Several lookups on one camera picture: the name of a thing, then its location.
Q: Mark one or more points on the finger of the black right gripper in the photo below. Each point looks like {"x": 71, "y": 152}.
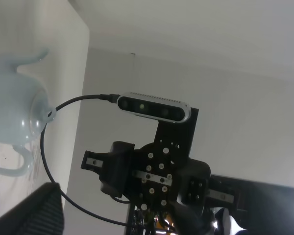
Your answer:
{"x": 194, "y": 178}
{"x": 115, "y": 168}

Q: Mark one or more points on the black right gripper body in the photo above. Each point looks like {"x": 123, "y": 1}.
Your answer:
{"x": 153, "y": 183}

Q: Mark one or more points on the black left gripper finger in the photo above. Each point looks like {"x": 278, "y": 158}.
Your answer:
{"x": 41, "y": 213}

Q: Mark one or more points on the light blue porcelain teapot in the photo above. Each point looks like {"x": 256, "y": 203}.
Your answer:
{"x": 24, "y": 108}

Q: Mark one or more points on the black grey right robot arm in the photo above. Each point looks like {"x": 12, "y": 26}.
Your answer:
{"x": 262, "y": 209}

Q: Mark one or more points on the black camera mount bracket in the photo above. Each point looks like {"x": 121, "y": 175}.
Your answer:
{"x": 174, "y": 140}

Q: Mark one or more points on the silver depth camera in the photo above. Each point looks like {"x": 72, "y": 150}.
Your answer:
{"x": 153, "y": 107}

